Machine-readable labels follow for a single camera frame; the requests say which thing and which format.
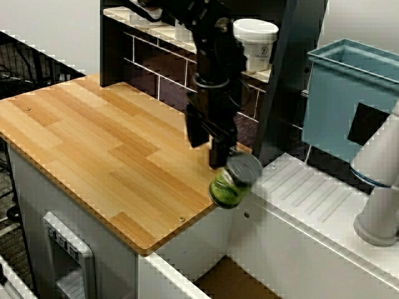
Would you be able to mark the wooden countertop board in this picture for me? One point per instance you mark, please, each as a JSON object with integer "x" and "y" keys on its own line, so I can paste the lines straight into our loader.
{"x": 87, "y": 140}

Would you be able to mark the white toy kitchen cabinet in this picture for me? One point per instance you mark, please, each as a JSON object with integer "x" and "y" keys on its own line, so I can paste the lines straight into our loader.
{"x": 34, "y": 193}

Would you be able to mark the grey dispenser panel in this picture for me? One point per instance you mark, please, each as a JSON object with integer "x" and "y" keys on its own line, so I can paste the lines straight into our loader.
{"x": 70, "y": 252}

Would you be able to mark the white toy sink unit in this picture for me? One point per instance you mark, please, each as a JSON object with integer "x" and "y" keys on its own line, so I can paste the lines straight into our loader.
{"x": 311, "y": 218}

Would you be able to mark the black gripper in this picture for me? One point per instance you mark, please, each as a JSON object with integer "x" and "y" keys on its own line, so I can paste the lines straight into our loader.
{"x": 215, "y": 109}

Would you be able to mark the black square sticker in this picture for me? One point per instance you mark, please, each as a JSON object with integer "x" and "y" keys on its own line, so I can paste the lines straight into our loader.
{"x": 368, "y": 124}

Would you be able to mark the grey toy faucet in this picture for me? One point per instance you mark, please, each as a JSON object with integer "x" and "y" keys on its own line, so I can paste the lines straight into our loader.
{"x": 380, "y": 199}

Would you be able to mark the green can with silver lid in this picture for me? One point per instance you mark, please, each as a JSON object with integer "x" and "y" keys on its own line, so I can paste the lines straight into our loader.
{"x": 227, "y": 190}

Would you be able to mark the blue plastic bin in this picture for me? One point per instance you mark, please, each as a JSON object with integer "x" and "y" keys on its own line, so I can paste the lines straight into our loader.
{"x": 330, "y": 102}

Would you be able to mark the white lidded jar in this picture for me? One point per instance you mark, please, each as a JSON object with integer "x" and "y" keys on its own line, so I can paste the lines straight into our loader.
{"x": 260, "y": 46}

